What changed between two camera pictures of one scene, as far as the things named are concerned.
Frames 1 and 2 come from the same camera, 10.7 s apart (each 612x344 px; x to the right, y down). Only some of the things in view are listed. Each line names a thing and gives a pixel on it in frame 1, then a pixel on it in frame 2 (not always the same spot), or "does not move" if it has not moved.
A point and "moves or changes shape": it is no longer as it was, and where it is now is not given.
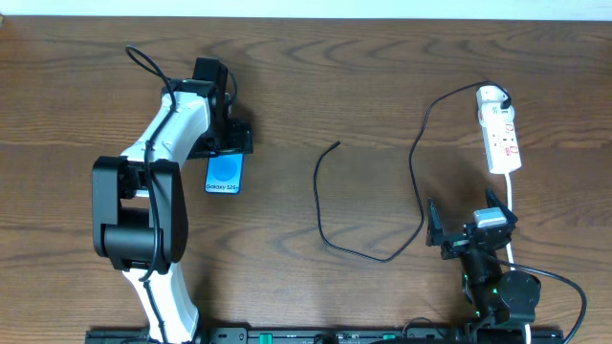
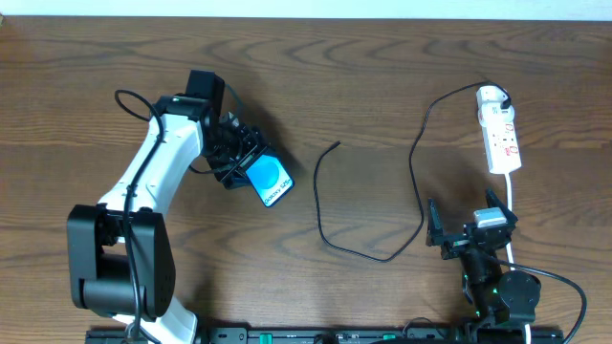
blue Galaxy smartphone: [224, 173] moves or changes shape
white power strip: [502, 147] does not move
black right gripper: [465, 241] does not move
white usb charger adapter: [491, 114] does not move
